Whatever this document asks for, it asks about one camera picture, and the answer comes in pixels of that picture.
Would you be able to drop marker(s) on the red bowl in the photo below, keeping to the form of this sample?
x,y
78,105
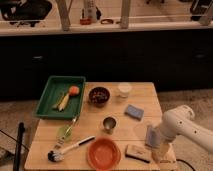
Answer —
x,y
103,154

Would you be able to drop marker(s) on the black pole stand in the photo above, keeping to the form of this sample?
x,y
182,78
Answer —
x,y
17,157

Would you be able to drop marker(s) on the dark bowl with beans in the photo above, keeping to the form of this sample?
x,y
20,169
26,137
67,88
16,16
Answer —
x,y
99,96

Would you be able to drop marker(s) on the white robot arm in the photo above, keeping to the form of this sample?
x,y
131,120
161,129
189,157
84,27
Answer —
x,y
179,121

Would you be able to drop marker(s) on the small metal cup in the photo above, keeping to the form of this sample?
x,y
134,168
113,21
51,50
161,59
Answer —
x,y
109,123

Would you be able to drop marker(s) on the green plastic tray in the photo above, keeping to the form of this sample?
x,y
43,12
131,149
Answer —
x,y
55,90

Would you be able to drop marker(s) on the white dish brush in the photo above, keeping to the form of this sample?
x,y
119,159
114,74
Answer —
x,y
58,155

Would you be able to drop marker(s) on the red round object on shelf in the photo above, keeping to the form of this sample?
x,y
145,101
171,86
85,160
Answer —
x,y
85,21

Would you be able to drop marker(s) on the black office chair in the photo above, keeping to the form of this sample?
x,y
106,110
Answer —
x,y
30,12

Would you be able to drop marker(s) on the tan wooden gripper body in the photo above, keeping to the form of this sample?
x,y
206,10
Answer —
x,y
159,153

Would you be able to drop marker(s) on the blue sponge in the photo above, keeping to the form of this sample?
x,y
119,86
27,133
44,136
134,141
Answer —
x,y
134,112

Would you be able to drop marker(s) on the white cup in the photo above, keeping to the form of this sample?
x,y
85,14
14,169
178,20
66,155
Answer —
x,y
124,89

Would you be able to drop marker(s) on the wooden block eraser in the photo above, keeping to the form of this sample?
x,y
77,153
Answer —
x,y
138,153

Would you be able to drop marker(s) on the blue-grey towel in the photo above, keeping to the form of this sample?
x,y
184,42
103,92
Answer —
x,y
152,137

